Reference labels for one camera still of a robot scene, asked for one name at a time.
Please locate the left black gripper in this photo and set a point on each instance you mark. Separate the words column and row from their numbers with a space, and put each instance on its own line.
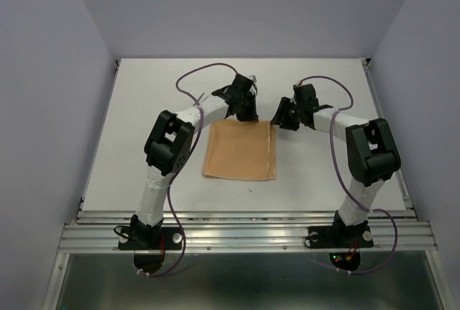
column 251, row 116

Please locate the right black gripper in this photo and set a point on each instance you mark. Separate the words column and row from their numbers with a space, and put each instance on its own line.
column 280, row 115

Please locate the orange cloth napkin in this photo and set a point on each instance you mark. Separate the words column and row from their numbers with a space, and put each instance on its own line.
column 241, row 151

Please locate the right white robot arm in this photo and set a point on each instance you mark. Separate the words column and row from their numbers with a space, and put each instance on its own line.
column 372, row 155

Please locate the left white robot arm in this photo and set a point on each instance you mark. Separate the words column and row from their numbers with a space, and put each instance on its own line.
column 171, row 141

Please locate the silver metal spoon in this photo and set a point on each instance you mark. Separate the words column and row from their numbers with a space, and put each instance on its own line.
column 201, row 98

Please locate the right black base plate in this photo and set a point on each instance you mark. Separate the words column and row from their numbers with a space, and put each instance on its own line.
column 329, row 237

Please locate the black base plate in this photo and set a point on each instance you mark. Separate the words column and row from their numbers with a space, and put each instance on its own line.
column 164, row 238
column 329, row 237

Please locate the aluminium frame rail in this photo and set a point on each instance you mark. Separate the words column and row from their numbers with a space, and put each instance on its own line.
column 243, row 231

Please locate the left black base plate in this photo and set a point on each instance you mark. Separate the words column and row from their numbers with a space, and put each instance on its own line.
column 164, row 238

